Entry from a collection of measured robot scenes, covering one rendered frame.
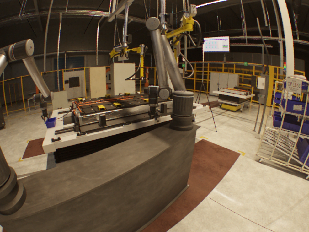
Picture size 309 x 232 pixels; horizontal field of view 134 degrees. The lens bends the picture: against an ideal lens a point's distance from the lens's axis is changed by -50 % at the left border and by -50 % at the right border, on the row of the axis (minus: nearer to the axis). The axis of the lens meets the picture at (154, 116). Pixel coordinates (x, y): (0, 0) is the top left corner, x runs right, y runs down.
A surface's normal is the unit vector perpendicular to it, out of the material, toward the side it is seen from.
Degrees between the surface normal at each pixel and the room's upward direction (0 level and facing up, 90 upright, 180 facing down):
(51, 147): 90
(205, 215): 0
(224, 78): 90
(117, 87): 90
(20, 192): 23
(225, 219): 0
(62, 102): 90
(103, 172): 0
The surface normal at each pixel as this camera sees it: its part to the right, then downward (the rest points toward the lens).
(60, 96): 0.61, 0.23
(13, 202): 0.39, -0.85
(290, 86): -0.77, 0.18
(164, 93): -0.22, 0.29
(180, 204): 0.01, -0.96
